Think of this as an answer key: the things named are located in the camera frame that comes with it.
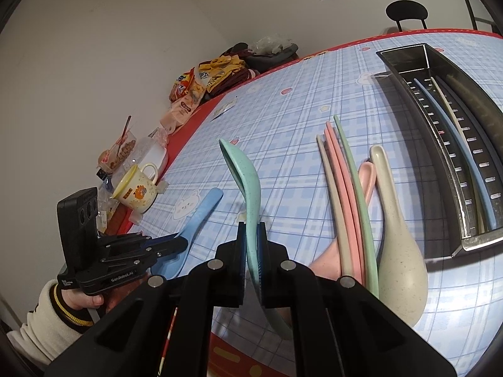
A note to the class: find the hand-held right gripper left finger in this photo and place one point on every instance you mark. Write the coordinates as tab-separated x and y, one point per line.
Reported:
235	267

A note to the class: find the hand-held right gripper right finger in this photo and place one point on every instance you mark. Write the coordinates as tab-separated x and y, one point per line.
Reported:
262	251

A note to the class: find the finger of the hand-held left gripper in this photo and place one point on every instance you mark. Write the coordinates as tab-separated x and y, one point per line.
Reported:
161	239
173	246

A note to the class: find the blue spoon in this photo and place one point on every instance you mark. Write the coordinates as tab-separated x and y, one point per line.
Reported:
196	216

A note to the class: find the light green spoon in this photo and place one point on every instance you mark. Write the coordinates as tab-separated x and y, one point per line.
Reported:
243	176

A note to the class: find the beige chopstick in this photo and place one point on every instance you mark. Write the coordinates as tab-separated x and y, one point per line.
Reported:
448	104
332	204

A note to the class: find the light green chopstick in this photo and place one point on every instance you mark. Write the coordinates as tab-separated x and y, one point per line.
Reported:
359	188

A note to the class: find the blue chopstick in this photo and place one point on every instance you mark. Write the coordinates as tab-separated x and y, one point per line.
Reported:
461	153

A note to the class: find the perforated metal utensil tray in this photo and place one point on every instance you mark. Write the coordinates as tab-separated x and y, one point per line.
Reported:
408	57

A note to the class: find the person's left forearm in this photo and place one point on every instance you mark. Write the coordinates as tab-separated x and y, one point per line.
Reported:
43	330

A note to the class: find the person's left hand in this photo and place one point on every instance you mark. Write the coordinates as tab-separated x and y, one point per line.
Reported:
84	301

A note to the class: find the white mug with yellow rim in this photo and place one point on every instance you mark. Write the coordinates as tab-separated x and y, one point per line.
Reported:
135	194

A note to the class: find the clear container with snacks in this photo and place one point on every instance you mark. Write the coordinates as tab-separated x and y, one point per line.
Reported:
120	153

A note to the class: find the white lidded container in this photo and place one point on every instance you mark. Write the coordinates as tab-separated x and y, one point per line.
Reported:
155	157

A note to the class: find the pink spoon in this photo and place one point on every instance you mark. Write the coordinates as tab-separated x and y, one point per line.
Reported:
365	176

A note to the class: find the beige spoon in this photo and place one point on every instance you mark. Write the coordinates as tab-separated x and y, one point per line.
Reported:
401	275

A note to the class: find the small white paper sachets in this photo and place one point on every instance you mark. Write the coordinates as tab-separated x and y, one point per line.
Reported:
224	110

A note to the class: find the blue plaid table mat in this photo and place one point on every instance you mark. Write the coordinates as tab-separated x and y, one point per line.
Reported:
294	106

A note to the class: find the orange snack bag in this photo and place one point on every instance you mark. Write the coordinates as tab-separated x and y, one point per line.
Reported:
182	84

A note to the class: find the maroon garment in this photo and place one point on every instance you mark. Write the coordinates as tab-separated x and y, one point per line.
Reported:
232	78

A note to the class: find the yellow printed garment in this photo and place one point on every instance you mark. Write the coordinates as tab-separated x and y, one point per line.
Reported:
220	68

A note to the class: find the dark grey stool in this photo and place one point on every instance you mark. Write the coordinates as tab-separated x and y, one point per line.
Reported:
275	61

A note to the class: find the clear plastic bag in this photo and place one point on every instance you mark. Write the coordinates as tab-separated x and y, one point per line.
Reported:
271	44

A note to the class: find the black round-back chair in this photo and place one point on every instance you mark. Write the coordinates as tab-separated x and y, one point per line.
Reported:
406	11

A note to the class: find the black metal frame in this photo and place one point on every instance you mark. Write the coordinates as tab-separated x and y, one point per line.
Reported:
477	19

